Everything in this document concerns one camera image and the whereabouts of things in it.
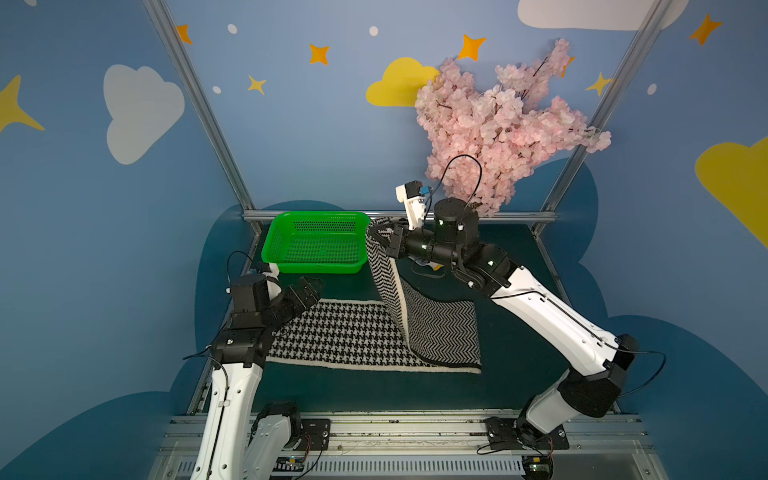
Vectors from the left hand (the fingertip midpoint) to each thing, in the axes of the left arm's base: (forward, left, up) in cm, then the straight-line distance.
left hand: (310, 286), depth 73 cm
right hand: (+3, -16, +18) cm, 24 cm away
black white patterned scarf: (-6, -24, -10) cm, 27 cm away
